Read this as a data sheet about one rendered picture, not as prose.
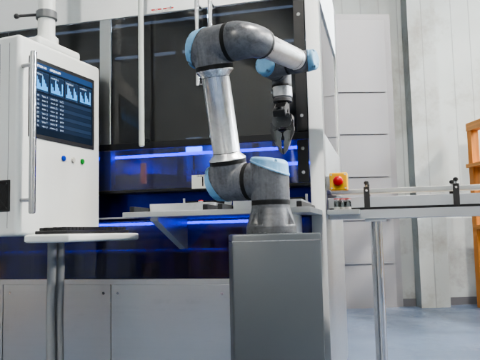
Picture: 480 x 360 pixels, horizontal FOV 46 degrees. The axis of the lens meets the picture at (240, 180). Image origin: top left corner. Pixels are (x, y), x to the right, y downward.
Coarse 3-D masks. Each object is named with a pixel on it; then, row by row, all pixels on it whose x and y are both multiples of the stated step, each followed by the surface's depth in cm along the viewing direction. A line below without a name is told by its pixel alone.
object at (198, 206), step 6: (150, 204) 226; (156, 204) 225; (162, 204) 224; (168, 204) 224; (174, 204) 223; (180, 204) 222; (186, 204) 222; (192, 204) 221; (198, 204) 221; (216, 204) 224; (150, 210) 225; (156, 210) 225; (162, 210) 224; (168, 210) 224; (174, 210) 223; (180, 210) 222; (186, 210) 222
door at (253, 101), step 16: (272, 0) 249; (288, 0) 247; (224, 16) 253; (240, 16) 252; (256, 16) 250; (272, 16) 248; (288, 16) 246; (304, 16) 245; (272, 32) 248; (288, 32) 246; (304, 32) 244; (240, 64) 250; (240, 80) 249; (256, 80) 247; (240, 96) 249; (256, 96) 247; (272, 96) 245; (240, 112) 248; (256, 112) 246; (272, 112) 244; (240, 128) 247; (256, 128) 246
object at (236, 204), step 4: (292, 200) 212; (296, 200) 212; (300, 200) 211; (304, 200) 221; (236, 204) 217; (240, 204) 216; (244, 204) 216; (248, 204) 216; (292, 204) 212; (236, 208) 217; (240, 208) 216; (244, 208) 216; (248, 208) 216
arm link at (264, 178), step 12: (252, 168) 171; (264, 168) 168; (276, 168) 168; (288, 168) 172; (240, 180) 172; (252, 180) 170; (264, 180) 168; (276, 180) 168; (288, 180) 171; (252, 192) 171; (264, 192) 167; (276, 192) 167; (288, 192) 170
